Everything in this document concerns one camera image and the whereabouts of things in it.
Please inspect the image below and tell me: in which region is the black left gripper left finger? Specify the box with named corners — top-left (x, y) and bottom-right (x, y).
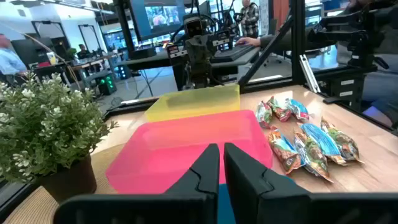
top-left (53, 142), bottom-right (220, 224)

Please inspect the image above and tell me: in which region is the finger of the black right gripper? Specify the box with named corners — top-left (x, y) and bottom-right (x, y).
top-left (186, 40), bottom-right (201, 79)
top-left (200, 37), bottom-right (216, 79)

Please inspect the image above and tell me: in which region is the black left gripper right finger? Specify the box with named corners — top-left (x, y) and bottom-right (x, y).
top-left (223, 142), bottom-right (398, 224)

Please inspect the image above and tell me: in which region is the green and brown granola bar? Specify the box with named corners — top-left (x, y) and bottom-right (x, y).
top-left (320, 116), bottom-right (365, 164)
top-left (292, 129), bottom-right (334, 184)

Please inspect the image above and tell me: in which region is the green and red granola bar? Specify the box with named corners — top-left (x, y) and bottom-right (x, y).
top-left (266, 95), bottom-right (294, 123)
top-left (255, 101), bottom-right (274, 129)

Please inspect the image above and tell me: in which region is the blue and orange granola bar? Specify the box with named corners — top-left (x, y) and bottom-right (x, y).
top-left (267, 125), bottom-right (305, 175)

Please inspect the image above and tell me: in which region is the black backlit keyboard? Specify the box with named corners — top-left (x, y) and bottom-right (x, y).
top-left (211, 45), bottom-right (256, 63)

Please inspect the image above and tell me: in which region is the grey desk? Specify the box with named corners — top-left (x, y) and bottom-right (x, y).
top-left (119, 46), bottom-right (261, 72)

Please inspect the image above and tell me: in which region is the computer monitor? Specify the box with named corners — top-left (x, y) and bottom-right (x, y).
top-left (129, 0), bottom-right (187, 42)

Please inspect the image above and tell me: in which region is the blue plastic tray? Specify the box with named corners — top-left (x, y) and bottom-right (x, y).
top-left (217, 175), bottom-right (296, 224)

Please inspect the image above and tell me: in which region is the yellow plastic tray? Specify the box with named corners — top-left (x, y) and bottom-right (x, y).
top-left (144, 84), bottom-right (241, 123)

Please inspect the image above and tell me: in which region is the pink plastic tray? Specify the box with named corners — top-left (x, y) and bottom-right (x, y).
top-left (104, 109), bottom-right (274, 195)

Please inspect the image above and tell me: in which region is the computer with green lights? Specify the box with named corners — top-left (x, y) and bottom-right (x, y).
top-left (97, 73), bottom-right (118, 96)

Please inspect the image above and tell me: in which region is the silver aluminium bar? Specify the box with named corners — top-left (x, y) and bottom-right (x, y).
top-left (299, 54), bottom-right (322, 94)

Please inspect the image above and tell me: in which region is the dark brown plant pot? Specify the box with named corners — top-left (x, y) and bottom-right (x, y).
top-left (37, 154), bottom-right (98, 205)

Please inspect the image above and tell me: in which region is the round woven placemat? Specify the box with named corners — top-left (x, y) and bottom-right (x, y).
top-left (2, 142), bottom-right (125, 224)

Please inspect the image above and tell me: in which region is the green artificial plant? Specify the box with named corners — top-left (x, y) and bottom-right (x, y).
top-left (0, 72), bottom-right (119, 185)

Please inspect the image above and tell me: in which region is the black equipment stand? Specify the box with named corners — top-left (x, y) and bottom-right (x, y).
top-left (307, 9), bottom-right (390, 105)

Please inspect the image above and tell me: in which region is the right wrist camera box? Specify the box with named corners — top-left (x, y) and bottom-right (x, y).
top-left (185, 17), bottom-right (205, 38)

